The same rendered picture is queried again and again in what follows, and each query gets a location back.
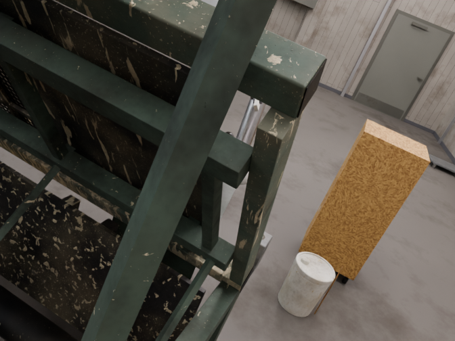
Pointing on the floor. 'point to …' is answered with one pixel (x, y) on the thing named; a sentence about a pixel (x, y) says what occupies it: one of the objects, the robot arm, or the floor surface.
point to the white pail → (306, 283)
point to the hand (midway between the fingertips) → (257, 103)
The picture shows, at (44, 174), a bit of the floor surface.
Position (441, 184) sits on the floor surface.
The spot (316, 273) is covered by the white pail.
